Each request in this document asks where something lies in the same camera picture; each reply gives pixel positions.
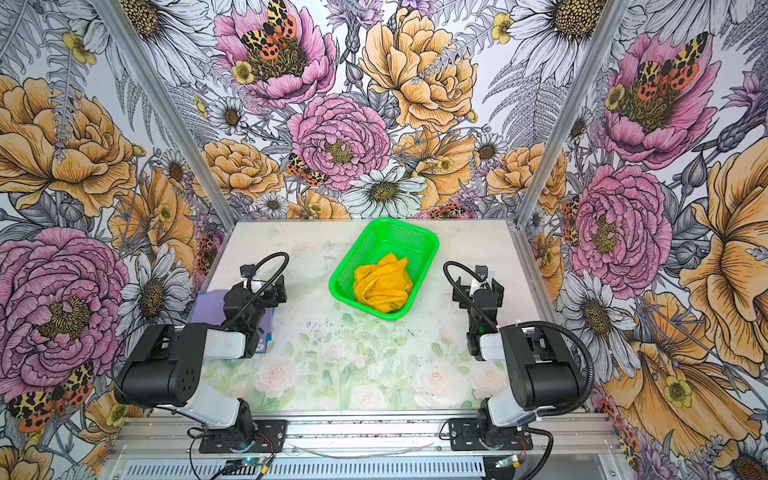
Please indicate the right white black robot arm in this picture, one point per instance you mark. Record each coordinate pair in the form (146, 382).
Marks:
(550, 370)

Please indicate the right aluminium corner post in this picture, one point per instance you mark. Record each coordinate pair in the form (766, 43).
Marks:
(599, 49)

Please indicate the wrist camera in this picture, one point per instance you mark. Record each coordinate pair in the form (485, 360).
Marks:
(480, 278)
(249, 277)

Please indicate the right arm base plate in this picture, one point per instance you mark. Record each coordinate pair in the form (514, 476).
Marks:
(465, 434)

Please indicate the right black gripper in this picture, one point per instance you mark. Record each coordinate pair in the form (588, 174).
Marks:
(475, 294)

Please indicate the aluminium front rail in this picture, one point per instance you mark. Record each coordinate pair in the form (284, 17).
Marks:
(339, 435)

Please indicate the green plastic basket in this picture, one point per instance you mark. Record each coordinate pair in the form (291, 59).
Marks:
(381, 237)

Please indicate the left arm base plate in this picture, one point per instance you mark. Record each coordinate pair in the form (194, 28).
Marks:
(268, 436)

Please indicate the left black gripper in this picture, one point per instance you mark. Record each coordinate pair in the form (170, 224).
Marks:
(264, 289)

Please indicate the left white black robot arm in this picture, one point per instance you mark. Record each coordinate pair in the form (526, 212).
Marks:
(164, 369)

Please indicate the yellow t-shirt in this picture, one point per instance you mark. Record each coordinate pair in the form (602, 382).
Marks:
(385, 286)

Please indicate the folded purple t-shirt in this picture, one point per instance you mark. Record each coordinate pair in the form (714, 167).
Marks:
(209, 308)

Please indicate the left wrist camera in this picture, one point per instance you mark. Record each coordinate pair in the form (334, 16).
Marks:
(249, 277)

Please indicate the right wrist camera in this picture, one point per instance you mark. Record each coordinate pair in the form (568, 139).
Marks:
(480, 278)

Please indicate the left aluminium corner post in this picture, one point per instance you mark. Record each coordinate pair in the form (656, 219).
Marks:
(132, 51)

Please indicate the aluminium corner post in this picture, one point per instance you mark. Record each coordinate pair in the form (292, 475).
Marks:
(132, 51)
(599, 49)

